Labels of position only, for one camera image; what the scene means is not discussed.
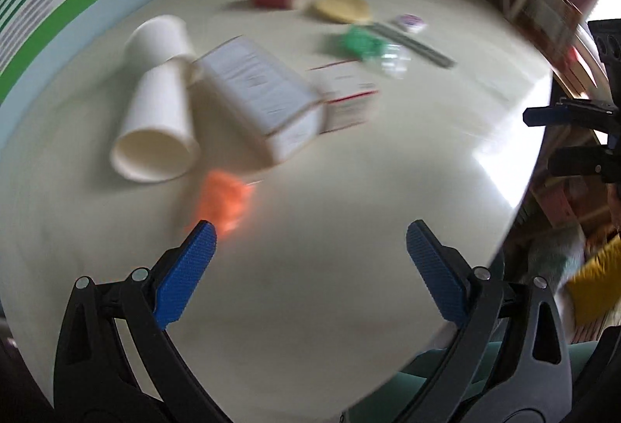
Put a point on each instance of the green plastic wrapper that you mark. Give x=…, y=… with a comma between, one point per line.
x=361, y=43

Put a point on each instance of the yellow round lid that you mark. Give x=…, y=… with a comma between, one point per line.
x=339, y=9

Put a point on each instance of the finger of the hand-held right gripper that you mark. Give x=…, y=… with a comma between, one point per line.
x=577, y=163
x=567, y=114

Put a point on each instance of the small white red box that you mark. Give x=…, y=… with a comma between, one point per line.
x=347, y=93

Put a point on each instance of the pink cardboard box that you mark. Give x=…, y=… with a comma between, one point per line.
x=567, y=204

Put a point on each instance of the teal seat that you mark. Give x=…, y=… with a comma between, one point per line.
x=417, y=374

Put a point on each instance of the large white carton box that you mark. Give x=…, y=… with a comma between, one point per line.
x=257, y=88

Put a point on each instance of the clear plastic wrapper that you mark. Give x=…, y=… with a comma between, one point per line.
x=394, y=61

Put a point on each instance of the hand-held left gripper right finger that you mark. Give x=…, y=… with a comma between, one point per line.
x=434, y=272

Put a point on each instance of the yellow cushion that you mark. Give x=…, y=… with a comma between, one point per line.
x=596, y=282

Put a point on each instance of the white paper cup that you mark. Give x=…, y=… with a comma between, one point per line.
x=157, y=39
x=157, y=112

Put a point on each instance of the orange plastic wrapper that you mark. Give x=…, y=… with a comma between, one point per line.
x=220, y=197

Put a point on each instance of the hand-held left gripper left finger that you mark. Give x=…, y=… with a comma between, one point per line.
x=187, y=272

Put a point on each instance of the grey flat strip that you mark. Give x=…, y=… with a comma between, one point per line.
x=422, y=46

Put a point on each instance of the small white purple packet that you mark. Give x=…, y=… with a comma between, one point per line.
x=410, y=23

